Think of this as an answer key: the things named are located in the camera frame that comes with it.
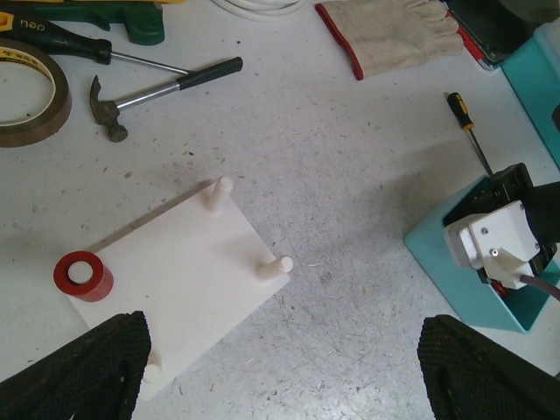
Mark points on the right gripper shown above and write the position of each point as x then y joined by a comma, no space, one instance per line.
541,205

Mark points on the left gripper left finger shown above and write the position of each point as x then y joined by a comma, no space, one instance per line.
96,376

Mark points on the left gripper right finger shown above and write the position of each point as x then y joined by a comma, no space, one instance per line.
469,376

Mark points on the red spring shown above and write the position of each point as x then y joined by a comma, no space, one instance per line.
82,275

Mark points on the teal plastic tray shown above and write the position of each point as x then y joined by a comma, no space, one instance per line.
476,303

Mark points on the claw hammer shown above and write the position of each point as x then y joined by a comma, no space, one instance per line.
106,113

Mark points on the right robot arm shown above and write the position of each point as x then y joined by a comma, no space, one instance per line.
516,229

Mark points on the small black yellow screwdriver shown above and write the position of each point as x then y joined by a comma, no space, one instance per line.
458,107

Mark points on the clear teal toolbox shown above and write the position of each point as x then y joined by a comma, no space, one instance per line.
533,73

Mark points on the red utility knife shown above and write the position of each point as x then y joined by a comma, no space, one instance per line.
474,48

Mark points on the white peg board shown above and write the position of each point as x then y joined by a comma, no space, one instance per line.
196,271

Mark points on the canvas work glove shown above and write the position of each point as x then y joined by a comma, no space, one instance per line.
383,36

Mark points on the brown tape roll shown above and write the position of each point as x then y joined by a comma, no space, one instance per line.
35,97

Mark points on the green glue gun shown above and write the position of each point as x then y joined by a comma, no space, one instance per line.
143,21

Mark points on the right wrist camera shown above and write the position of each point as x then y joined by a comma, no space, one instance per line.
500,243

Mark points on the white cable spool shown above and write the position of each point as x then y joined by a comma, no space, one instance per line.
263,11

